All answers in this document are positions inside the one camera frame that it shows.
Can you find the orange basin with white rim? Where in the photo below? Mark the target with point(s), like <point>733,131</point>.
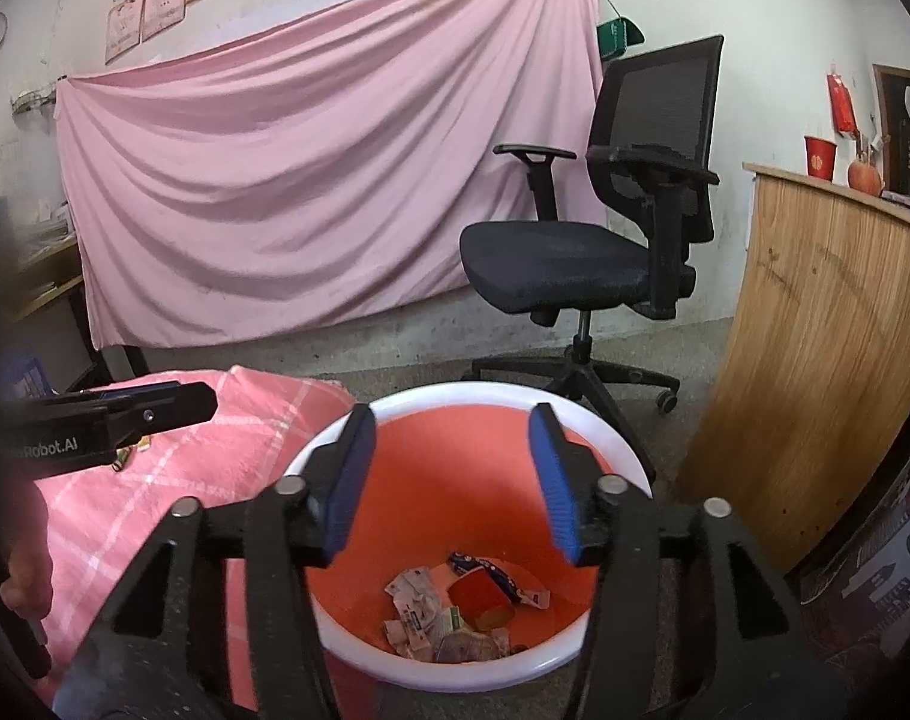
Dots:
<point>455,465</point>

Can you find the blue cardboard box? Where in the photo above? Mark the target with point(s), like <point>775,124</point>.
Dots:
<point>27,379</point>

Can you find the dark framed board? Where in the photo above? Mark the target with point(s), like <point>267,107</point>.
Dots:
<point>893,135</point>

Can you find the green dustpan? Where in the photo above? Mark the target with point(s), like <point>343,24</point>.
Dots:
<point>618,37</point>

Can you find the red cup with print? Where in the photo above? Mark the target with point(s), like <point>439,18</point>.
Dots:
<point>820,157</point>

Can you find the black office chair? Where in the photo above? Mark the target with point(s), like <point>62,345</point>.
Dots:
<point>560,262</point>

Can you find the wooden shelf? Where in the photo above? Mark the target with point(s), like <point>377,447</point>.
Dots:
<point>50,292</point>

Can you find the metal wall hook rack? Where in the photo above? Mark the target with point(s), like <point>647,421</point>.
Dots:
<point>33,101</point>

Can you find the blue white wrapper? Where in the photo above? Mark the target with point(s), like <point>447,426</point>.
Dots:
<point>530,594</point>

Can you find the red hanging envelope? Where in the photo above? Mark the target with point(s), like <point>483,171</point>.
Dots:
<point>842,105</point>

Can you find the person's left hand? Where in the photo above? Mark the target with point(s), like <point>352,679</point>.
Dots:
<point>27,585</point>

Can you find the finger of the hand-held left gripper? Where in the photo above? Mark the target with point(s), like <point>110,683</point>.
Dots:
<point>170,405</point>

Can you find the pink checked cloth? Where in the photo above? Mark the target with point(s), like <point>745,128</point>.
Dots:
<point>200,465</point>

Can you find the red paper cup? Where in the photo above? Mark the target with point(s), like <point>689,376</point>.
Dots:
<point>473,592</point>

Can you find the pink draped sheet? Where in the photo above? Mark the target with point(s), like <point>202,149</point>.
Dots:
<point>312,165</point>

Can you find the crumpled paper scraps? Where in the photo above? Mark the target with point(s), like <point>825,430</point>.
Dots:
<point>413,604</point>

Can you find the row of wall certificates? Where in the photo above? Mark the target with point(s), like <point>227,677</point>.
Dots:
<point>162,0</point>

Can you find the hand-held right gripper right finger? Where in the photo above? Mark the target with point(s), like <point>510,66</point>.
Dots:
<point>556,487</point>

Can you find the curved wooden counter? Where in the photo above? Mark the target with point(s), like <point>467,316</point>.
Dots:
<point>822,315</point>

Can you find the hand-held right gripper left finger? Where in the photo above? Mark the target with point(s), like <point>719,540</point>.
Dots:
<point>350,480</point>

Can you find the dark printed cloth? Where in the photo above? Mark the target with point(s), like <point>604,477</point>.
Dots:
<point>874,562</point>

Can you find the orange round fruit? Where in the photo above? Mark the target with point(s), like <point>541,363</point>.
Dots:
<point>864,176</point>

